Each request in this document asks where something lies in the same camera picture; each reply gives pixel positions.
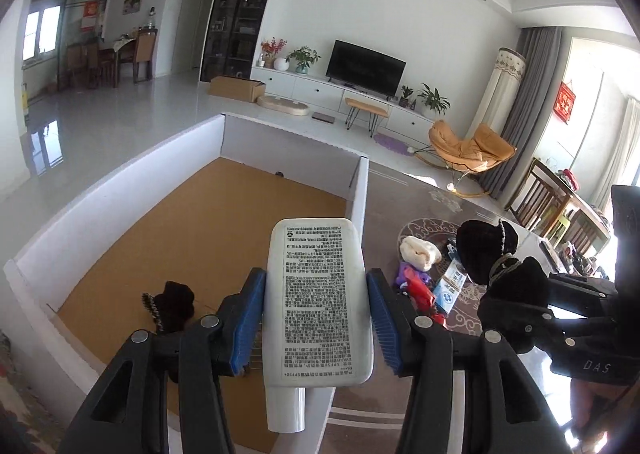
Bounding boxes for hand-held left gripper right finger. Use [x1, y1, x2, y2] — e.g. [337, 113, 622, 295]
[366, 268, 556, 454]

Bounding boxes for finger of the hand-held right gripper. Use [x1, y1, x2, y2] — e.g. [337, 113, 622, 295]
[545, 270, 621, 307]
[477, 298, 571, 355]

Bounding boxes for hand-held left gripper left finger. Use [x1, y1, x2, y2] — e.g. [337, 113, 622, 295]
[59, 268, 267, 454]

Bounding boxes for purple butterfly toy wand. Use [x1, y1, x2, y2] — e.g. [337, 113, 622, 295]
[395, 261, 432, 289]

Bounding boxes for white printed tube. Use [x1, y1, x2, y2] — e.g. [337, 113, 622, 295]
[261, 218, 375, 434]

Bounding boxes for black velvet hair bow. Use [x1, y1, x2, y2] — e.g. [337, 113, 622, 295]
[456, 216, 551, 319]

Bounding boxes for white storage box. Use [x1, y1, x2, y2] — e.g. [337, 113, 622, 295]
[2, 114, 371, 454]

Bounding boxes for person's right forearm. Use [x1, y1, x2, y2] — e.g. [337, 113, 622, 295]
[570, 379, 640, 450]

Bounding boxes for dark flat device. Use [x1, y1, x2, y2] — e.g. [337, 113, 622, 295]
[539, 240, 566, 272]

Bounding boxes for red toy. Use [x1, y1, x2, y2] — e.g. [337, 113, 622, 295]
[407, 276, 448, 327]

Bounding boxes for white printed packet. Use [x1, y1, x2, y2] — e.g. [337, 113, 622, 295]
[432, 264, 468, 312]

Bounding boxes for cream knitted cloth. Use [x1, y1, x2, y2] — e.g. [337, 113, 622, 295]
[400, 235, 442, 269]

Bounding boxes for wooden chair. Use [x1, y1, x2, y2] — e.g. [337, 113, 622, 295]
[507, 158, 613, 255]

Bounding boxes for purple floor mat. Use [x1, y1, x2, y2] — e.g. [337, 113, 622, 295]
[374, 133, 411, 155]

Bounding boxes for orange lounge chair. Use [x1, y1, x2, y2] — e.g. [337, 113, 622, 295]
[412, 120, 517, 197]

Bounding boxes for grey curtain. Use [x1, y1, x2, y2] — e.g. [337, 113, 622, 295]
[482, 26, 576, 199]

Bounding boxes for white covered standing air conditioner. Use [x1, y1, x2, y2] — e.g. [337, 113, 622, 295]
[470, 48, 528, 155]

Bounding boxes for wooden bench with black legs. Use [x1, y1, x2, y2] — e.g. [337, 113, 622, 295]
[345, 98, 390, 139]

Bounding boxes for oval beige floor board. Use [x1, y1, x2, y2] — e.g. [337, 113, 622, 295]
[256, 94, 312, 117]

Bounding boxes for large plant in white pot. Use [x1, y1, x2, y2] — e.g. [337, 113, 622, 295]
[416, 82, 451, 115]

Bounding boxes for cardboard box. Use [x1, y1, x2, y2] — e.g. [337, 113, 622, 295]
[207, 75, 266, 103]

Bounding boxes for white television console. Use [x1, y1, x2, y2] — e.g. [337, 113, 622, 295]
[250, 66, 436, 139]

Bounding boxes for black television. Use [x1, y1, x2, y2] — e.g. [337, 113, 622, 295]
[326, 40, 407, 97]

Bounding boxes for green potted plant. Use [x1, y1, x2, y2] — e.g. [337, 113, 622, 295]
[286, 46, 321, 75]

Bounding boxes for red flowers in vase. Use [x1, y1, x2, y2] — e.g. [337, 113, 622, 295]
[260, 37, 288, 69]

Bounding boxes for wooden dining set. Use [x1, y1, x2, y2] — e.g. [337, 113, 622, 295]
[57, 26, 158, 89]

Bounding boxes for white door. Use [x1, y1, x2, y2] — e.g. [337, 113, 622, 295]
[172, 0, 211, 77]

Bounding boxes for dark glass display cabinet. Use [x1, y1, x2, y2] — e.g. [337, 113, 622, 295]
[200, 0, 288, 83]

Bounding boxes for red paper on window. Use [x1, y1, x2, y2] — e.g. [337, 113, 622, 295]
[82, 1, 103, 29]

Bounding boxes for red wall hanging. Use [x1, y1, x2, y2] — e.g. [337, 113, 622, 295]
[552, 81, 577, 125]

